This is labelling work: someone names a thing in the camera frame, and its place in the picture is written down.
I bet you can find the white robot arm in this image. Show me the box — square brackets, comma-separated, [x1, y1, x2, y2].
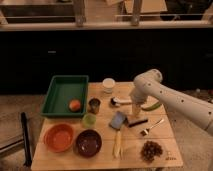
[130, 69, 213, 136]

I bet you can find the white cup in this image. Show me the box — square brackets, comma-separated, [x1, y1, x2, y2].
[102, 78, 115, 93]

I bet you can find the black bar beside table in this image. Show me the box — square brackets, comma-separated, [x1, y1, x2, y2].
[21, 112, 32, 167]

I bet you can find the small green cup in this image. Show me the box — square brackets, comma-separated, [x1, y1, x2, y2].
[82, 113, 96, 128]

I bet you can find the blue sponge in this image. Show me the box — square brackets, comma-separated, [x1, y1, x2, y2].
[109, 111, 126, 130]

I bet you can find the metal cup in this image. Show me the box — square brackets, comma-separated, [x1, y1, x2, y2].
[89, 98, 101, 114]

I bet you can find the green plastic tray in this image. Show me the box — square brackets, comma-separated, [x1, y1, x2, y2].
[42, 75, 89, 118]

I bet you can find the silver fork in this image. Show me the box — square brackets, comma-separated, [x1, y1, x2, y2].
[140, 118, 164, 136]

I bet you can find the purple bowl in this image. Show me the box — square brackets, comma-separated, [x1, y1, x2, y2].
[75, 129, 102, 158]

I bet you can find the orange bowl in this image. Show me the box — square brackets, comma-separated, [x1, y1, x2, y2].
[43, 123, 74, 153]

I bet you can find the yellow banana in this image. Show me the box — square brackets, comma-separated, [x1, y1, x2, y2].
[113, 131, 122, 158]

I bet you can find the bunch of dark grapes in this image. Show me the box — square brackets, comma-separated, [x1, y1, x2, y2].
[141, 141, 163, 163]

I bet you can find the orange fruit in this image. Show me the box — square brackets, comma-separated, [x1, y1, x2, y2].
[69, 99, 81, 112]

